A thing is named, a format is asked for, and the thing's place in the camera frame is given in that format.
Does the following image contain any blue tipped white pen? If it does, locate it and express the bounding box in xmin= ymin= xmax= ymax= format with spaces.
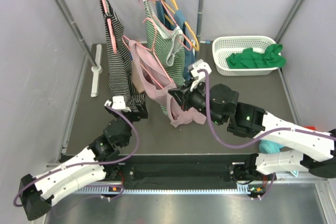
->
xmin=200 ymin=40 xmax=211 ymax=44

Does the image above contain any black white striped tank top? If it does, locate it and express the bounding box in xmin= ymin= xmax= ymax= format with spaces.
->
xmin=99 ymin=0 xmax=145 ymax=109

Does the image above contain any brown cardboard sheet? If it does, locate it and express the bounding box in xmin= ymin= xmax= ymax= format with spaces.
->
xmin=131 ymin=61 xmax=144 ymax=93

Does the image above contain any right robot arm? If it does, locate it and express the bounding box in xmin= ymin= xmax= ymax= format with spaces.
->
xmin=169 ymin=82 xmax=335 ymax=180

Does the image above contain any red cube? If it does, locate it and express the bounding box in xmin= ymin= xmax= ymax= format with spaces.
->
xmin=305 ymin=126 xmax=316 ymax=131

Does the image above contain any green white striped tank top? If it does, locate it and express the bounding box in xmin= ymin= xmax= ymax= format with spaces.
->
xmin=141 ymin=0 xmax=190 ymax=116

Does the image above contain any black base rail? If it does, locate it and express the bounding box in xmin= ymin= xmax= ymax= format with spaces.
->
xmin=105 ymin=154 xmax=272 ymax=190

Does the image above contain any pink hanger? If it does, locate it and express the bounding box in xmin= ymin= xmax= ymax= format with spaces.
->
xmin=122 ymin=17 xmax=173 ymax=83
xmin=101 ymin=0 xmax=117 ymax=54
xmin=149 ymin=0 xmax=199 ymax=51

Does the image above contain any pink hanger under black top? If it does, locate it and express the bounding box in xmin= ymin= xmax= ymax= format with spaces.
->
xmin=101 ymin=0 xmax=117 ymax=54

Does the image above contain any pink hanger under green top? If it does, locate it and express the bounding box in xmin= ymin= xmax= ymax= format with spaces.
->
xmin=149 ymin=0 xmax=199 ymax=51

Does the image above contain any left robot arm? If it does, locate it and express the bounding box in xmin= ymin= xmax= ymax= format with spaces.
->
xmin=14 ymin=100 xmax=148 ymax=221

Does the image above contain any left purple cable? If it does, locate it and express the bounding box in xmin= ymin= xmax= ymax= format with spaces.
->
xmin=13 ymin=104 xmax=140 ymax=207

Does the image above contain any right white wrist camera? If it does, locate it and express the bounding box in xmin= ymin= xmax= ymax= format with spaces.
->
xmin=188 ymin=59 xmax=212 ymax=91

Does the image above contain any pink tank top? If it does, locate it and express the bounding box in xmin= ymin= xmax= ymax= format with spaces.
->
xmin=129 ymin=40 xmax=206 ymax=127

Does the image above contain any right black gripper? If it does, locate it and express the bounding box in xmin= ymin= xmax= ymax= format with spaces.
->
xmin=169 ymin=78 xmax=224 ymax=126

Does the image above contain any white slotted cable duct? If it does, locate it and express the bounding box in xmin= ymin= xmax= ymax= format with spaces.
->
xmin=76 ymin=184 xmax=266 ymax=196

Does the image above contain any white plastic basket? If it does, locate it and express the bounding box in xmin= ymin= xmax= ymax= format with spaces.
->
xmin=212 ymin=36 xmax=278 ymax=77

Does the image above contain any green garment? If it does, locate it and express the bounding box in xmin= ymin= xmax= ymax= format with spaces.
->
xmin=226 ymin=44 xmax=287 ymax=69

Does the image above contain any blue tank top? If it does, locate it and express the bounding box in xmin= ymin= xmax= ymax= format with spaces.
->
xmin=155 ymin=1 xmax=196 ymax=80

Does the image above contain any yellow hanger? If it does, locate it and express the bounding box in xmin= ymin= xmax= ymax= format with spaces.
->
xmin=162 ymin=0 xmax=199 ymax=52

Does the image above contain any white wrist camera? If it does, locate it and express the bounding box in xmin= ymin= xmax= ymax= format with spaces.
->
xmin=188 ymin=59 xmax=212 ymax=91
xmin=104 ymin=95 xmax=131 ymax=112

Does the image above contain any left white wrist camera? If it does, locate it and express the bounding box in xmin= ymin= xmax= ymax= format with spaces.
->
xmin=104 ymin=95 xmax=131 ymax=112

